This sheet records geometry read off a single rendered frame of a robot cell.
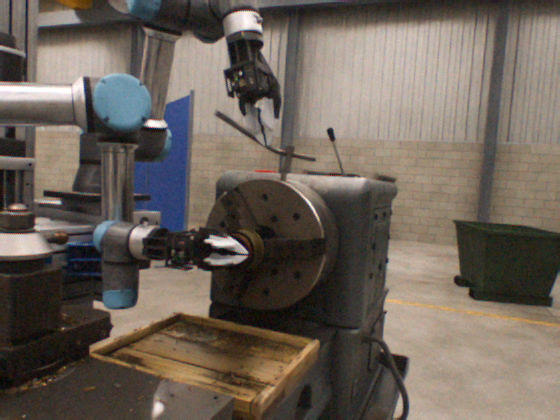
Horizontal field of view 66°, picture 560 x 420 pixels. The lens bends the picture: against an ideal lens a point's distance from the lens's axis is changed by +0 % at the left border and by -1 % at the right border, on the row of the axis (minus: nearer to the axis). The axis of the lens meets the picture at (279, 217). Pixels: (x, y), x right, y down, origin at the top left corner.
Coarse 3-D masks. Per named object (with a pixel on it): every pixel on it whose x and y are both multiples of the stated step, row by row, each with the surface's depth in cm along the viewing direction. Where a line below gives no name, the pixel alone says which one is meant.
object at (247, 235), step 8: (232, 232) 91; (240, 232) 91; (248, 232) 92; (240, 240) 88; (248, 240) 90; (256, 240) 91; (248, 248) 88; (256, 248) 90; (248, 256) 88; (256, 256) 90; (240, 264) 88; (248, 264) 90; (256, 264) 93
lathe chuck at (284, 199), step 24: (264, 192) 101; (288, 192) 98; (216, 216) 106; (264, 216) 101; (288, 216) 99; (312, 216) 96; (264, 264) 102; (288, 264) 99; (312, 264) 97; (264, 288) 102; (288, 288) 100; (312, 288) 100
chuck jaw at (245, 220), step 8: (232, 192) 99; (240, 192) 103; (224, 200) 100; (232, 200) 100; (240, 200) 101; (224, 208) 100; (232, 208) 100; (240, 208) 98; (248, 208) 102; (224, 216) 98; (232, 216) 98; (240, 216) 97; (248, 216) 100; (232, 224) 97; (240, 224) 95; (248, 224) 98; (256, 224) 101
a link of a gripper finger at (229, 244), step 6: (204, 240) 87; (210, 240) 87; (216, 240) 87; (222, 240) 87; (228, 240) 87; (234, 240) 87; (216, 246) 83; (222, 246) 83; (228, 246) 85; (234, 246) 86; (240, 246) 86; (240, 252) 86; (246, 252) 85
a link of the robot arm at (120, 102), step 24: (0, 96) 81; (24, 96) 82; (48, 96) 84; (72, 96) 86; (96, 96) 84; (120, 96) 87; (144, 96) 89; (0, 120) 82; (24, 120) 84; (48, 120) 86; (72, 120) 87; (96, 120) 87; (120, 120) 87; (144, 120) 91
